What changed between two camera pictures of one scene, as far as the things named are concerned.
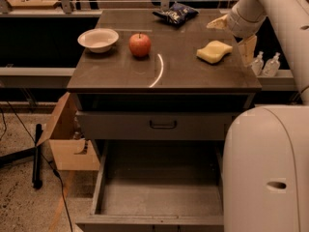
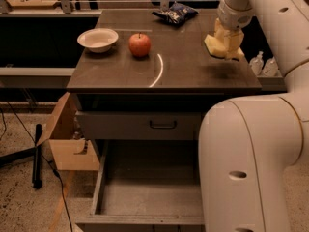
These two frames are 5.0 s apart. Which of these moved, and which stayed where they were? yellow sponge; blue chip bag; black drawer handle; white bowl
Moved: yellow sponge
Stayed: blue chip bag; white bowl; black drawer handle
